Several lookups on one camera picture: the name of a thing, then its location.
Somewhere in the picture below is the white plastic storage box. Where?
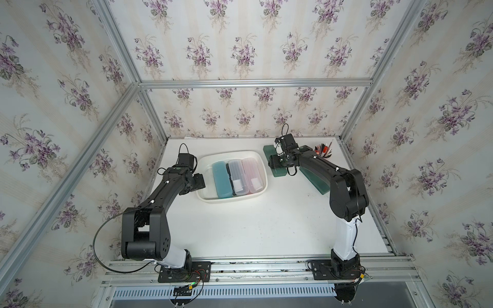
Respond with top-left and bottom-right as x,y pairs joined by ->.
195,150 -> 268,204

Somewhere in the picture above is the dark green pencil case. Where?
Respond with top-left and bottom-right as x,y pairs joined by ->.
299,168 -> 330,195
263,145 -> 287,178

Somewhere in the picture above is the teal pencil case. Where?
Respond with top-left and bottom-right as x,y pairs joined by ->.
212,161 -> 233,199

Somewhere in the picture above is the pink pencil case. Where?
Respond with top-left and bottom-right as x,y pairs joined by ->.
242,158 -> 265,194

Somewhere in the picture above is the clear frosted pencil case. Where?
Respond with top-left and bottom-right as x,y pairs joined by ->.
241,157 -> 265,195
228,159 -> 249,196

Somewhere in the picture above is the black pencil case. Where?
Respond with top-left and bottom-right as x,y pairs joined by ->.
226,163 -> 236,196

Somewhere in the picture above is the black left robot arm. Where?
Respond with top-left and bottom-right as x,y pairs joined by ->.
121,167 -> 205,269

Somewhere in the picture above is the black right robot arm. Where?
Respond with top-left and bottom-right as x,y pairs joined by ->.
268,149 -> 369,276

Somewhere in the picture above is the pink pen cup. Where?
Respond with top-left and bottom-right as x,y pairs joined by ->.
315,142 -> 333,159

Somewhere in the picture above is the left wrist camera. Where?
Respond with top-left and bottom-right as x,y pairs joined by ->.
176,153 -> 197,171

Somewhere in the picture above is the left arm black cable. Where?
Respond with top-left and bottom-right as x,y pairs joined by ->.
92,210 -> 155,275

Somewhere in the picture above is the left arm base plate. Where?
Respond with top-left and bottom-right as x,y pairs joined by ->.
157,261 -> 212,283

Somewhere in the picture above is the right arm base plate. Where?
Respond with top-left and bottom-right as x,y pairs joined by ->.
308,257 -> 366,281

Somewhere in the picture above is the aluminium rail frame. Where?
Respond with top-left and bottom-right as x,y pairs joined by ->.
92,255 -> 434,307

